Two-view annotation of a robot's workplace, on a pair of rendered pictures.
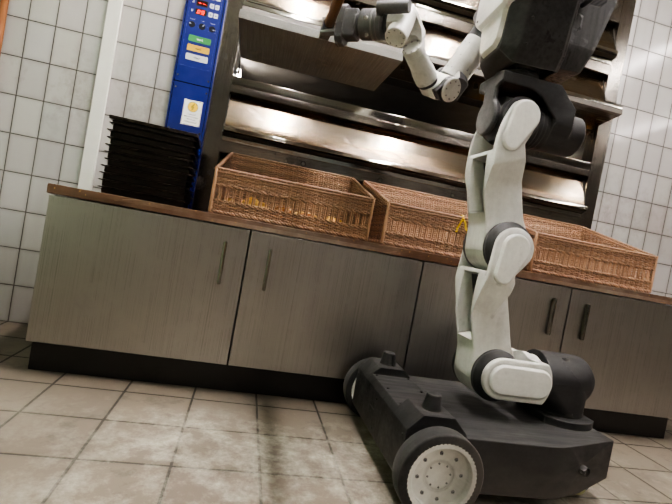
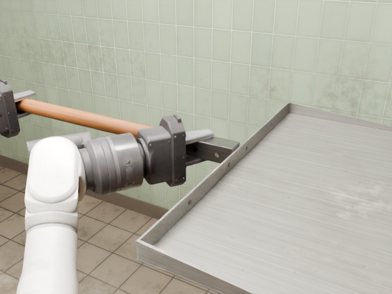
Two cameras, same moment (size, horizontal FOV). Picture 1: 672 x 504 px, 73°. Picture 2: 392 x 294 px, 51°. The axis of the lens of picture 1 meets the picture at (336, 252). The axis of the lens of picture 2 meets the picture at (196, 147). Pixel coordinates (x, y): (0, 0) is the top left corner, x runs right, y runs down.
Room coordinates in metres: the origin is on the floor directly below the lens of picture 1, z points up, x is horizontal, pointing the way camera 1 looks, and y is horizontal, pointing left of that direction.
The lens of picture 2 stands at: (1.84, -0.34, 1.52)
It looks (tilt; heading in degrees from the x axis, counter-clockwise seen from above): 25 degrees down; 130
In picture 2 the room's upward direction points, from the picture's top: straight up
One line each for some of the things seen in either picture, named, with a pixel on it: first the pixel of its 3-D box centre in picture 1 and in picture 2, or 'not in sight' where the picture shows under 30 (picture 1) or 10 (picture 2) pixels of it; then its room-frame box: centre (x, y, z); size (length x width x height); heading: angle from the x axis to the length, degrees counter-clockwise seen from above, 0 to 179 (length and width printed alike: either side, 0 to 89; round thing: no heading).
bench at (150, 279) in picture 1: (387, 318); not in sight; (1.85, -0.26, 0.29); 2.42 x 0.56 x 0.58; 101
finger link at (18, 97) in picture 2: not in sight; (20, 94); (0.99, 0.06, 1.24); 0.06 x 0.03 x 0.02; 94
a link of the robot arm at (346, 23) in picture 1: (357, 24); (144, 156); (1.39, 0.06, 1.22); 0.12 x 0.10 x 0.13; 66
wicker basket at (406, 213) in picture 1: (434, 220); not in sight; (1.89, -0.38, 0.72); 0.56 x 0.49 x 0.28; 101
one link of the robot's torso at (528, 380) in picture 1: (500, 371); not in sight; (1.30, -0.53, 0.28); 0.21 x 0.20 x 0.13; 101
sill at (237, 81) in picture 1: (423, 128); not in sight; (2.17, -0.30, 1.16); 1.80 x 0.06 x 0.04; 101
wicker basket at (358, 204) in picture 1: (292, 192); not in sight; (1.77, 0.21, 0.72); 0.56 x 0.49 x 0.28; 100
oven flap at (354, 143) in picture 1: (419, 156); not in sight; (2.15, -0.31, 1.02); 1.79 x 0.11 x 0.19; 101
